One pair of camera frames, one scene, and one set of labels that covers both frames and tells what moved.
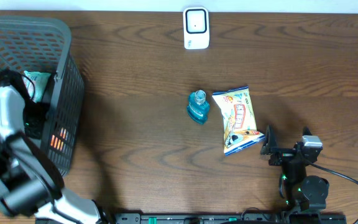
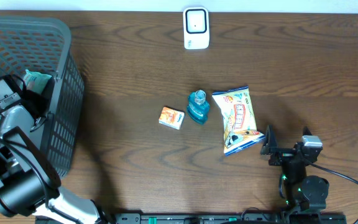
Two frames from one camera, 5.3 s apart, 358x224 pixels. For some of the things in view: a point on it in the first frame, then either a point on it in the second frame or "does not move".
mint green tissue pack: [36, 83] does not move
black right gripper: [270, 146] does not move
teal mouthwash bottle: [197, 107] does not move
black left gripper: [36, 127] → [35, 96]
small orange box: [56, 142] → [171, 117]
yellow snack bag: [239, 126] does not move
